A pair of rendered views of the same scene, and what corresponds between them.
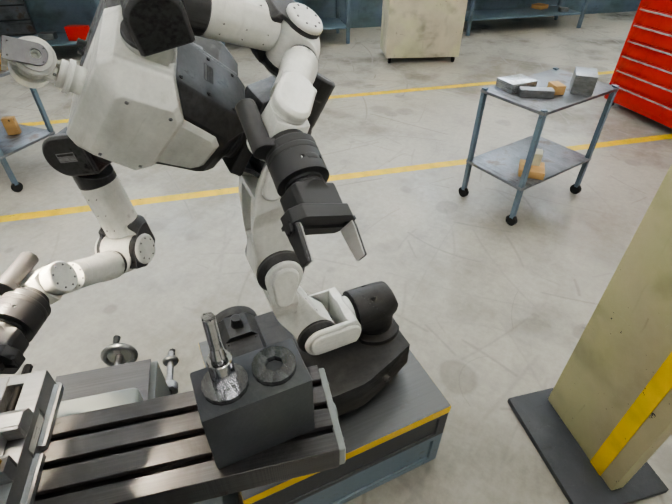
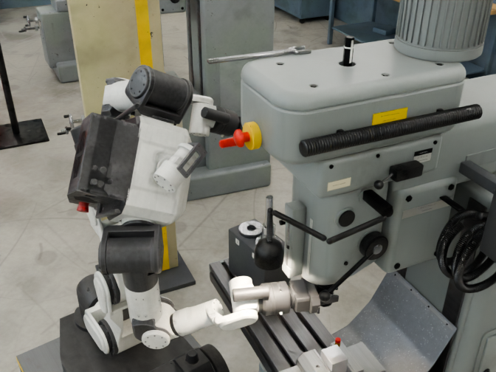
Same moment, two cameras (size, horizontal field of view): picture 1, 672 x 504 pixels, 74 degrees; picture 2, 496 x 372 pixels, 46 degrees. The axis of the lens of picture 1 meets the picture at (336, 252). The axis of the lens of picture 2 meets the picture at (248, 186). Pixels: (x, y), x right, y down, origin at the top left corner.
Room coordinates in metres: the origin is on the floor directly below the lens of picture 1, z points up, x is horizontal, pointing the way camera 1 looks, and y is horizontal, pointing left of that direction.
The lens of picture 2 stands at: (0.90, 1.78, 2.31)
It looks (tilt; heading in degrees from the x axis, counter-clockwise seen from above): 31 degrees down; 259
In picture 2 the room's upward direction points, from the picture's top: straight up
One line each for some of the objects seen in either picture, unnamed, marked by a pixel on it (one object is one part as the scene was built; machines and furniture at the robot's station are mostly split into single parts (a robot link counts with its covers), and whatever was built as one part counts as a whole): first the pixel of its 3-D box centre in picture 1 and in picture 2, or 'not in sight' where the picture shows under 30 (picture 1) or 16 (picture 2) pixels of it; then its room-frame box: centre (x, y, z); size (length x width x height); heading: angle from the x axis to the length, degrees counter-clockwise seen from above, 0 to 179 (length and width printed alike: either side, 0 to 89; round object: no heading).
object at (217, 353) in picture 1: (213, 338); (269, 211); (0.52, 0.22, 1.25); 0.03 x 0.03 x 0.11
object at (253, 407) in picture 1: (255, 400); (259, 257); (0.54, 0.17, 1.03); 0.22 x 0.12 x 0.20; 115
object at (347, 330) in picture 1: (323, 321); (117, 323); (1.07, 0.04, 0.68); 0.21 x 0.20 x 0.13; 115
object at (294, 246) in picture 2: not in sight; (294, 239); (0.55, 0.64, 1.45); 0.04 x 0.04 x 0.21; 14
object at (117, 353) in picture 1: (118, 363); not in sight; (0.93, 0.73, 0.63); 0.16 x 0.12 x 0.12; 14
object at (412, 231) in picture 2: not in sight; (394, 204); (0.26, 0.57, 1.47); 0.24 x 0.19 x 0.26; 104
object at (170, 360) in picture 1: (170, 369); not in sight; (0.99, 0.60, 0.51); 0.22 x 0.06 x 0.06; 14
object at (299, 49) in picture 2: not in sight; (258, 54); (0.63, 0.53, 1.89); 0.24 x 0.04 x 0.01; 11
